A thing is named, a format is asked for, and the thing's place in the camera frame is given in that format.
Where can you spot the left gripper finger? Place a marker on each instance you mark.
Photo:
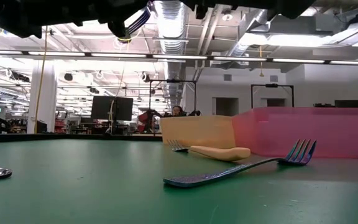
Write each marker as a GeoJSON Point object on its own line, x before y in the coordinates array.
{"type": "Point", "coordinates": [120, 29]}

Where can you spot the black background robot arm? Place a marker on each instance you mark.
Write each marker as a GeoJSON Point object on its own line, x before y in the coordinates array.
{"type": "Point", "coordinates": [149, 116]}

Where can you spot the round ceiling sensor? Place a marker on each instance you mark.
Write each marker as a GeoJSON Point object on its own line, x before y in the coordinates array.
{"type": "Point", "coordinates": [227, 17]}

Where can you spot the long ceiling light bar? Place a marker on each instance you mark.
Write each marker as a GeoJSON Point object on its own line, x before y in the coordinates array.
{"type": "Point", "coordinates": [120, 55]}

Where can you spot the black monitor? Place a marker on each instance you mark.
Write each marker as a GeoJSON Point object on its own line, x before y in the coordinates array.
{"type": "Point", "coordinates": [104, 109]}
{"type": "Point", "coordinates": [350, 104]}
{"type": "Point", "coordinates": [124, 109]}

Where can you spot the white building pillar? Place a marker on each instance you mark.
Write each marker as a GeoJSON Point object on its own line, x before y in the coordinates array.
{"type": "Point", "coordinates": [47, 99]}

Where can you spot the person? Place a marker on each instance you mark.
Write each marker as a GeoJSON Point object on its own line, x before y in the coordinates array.
{"type": "Point", "coordinates": [177, 111]}

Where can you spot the orange plastic bin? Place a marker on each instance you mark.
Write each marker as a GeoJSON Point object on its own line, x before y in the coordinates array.
{"type": "Point", "coordinates": [197, 132]}

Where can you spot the pink plastic bin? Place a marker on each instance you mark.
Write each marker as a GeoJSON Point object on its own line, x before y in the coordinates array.
{"type": "Point", "coordinates": [322, 133]}

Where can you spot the iridescent blue fork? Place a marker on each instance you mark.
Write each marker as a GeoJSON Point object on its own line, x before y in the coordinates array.
{"type": "Point", "coordinates": [191, 180]}

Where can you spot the silver ceiling duct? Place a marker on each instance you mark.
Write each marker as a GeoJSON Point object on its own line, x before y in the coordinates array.
{"type": "Point", "coordinates": [244, 43]}
{"type": "Point", "coordinates": [171, 25]}

